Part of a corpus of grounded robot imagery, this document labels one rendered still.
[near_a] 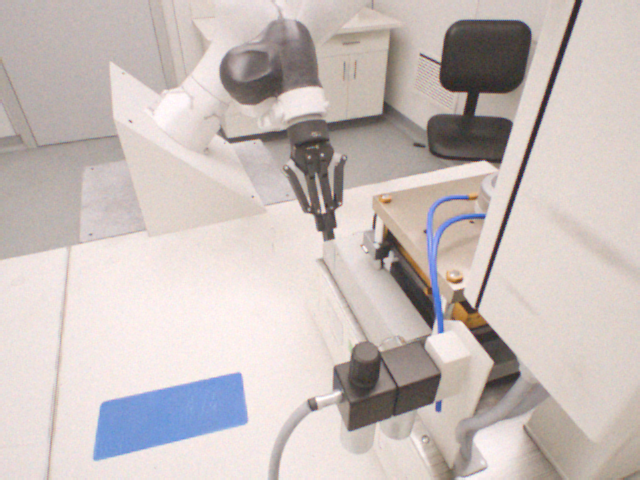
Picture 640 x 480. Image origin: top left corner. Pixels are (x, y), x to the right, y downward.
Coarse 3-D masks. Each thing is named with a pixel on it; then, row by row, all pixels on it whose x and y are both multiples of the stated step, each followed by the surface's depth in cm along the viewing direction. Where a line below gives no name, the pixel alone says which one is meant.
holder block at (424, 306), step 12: (396, 264) 62; (396, 276) 61; (408, 288) 59; (420, 300) 56; (420, 312) 57; (432, 312) 55; (432, 324) 54; (480, 336) 52; (492, 336) 52; (492, 348) 52
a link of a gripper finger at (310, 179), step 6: (306, 156) 79; (306, 162) 79; (312, 162) 80; (312, 168) 80; (312, 174) 80; (306, 180) 82; (312, 180) 80; (312, 186) 80; (312, 192) 80; (312, 198) 81; (318, 198) 81; (312, 204) 82; (318, 204) 81; (318, 210) 81
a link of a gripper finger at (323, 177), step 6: (318, 156) 80; (324, 156) 80; (324, 162) 80; (324, 168) 80; (318, 174) 83; (324, 174) 81; (324, 180) 81; (324, 186) 81; (330, 186) 81; (324, 192) 82; (330, 192) 81; (324, 198) 82; (330, 198) 81; (324, 204) 83; (330, 204) 81; (330, 210) 81
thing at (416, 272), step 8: (392, 240) 60; (392, 248) 60; (400, 248) 58; (400, 256) 58; (408, 256) 56; (408, 264) 57; (416, 264) 54; (416, 272) 55; (416, 280) 55; (424, 280) 53; (424, 288) 50; (432, 296) 52; (440, 296) 51; (456, 304) 48; (464, 304) 47; (456, 312) 48; (464, 312) 46; (472, 312) 46; (456, 320) 48; (464, 320) 47; (472, 320) 47; (480, 320) 47; (472, 328) 48; (480, 328) 48; (488, 328) 49
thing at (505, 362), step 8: (360, 232) 72; (392, 256) 67; (384, 264) 66; (496, 352) 53; (504, 352) 53; (512, 352) 53; (496, 360) 52; (504, 360) 52; (512, 360) 52; (496, 368) 52; (504, 368) 53; (512, 368) 53; (496, 376) 53
